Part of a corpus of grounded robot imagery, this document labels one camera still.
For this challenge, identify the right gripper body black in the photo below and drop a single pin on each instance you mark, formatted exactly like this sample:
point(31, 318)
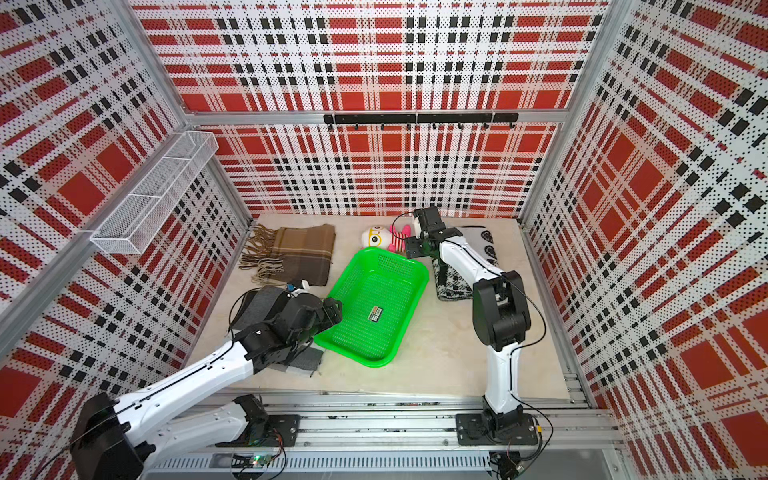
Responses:
point(417, 245)

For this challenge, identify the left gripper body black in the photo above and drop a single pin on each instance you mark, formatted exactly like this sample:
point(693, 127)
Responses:
point(321, 323)

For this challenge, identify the grey black white checked scarf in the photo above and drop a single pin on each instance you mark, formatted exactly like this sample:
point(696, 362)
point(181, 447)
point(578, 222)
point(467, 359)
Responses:
point(252, 332)

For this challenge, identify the black white patterned scarf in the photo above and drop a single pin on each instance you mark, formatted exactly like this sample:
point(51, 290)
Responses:
point(450, 285)

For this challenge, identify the green plastic basket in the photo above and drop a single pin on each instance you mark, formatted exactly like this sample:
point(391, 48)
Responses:
point(379, 291)

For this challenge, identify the brown plaid fringed scarf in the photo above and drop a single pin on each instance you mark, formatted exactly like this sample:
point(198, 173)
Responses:
point(288, 253)

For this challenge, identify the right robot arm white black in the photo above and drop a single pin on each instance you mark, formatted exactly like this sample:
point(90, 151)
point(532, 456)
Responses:
point(500, 317)

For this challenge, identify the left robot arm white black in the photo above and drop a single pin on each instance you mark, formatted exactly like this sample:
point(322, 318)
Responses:
point(122, 438)

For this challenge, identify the white pink plush toy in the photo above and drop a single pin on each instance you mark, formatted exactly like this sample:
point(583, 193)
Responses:
point(389, 238)

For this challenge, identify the green circuit board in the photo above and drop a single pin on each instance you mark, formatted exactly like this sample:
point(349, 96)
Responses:
point(258, 461)

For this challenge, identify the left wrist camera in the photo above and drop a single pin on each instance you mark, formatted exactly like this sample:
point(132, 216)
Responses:
point(297, 287)

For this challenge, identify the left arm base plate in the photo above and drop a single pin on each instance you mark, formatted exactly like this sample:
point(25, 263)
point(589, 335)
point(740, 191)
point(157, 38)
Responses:
point(275, 431)

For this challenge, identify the aluminium mounting rail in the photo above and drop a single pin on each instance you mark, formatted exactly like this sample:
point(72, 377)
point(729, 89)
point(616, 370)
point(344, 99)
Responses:
point(345, 422)

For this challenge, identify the black hook rail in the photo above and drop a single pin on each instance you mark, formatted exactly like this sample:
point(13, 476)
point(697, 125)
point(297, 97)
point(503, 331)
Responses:
point(357, 120)

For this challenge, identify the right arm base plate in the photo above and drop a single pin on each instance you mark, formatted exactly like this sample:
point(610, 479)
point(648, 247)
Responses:
point(480, 429)

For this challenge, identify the white wire mesh shelf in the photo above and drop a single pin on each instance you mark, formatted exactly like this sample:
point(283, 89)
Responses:
point(134, 223)

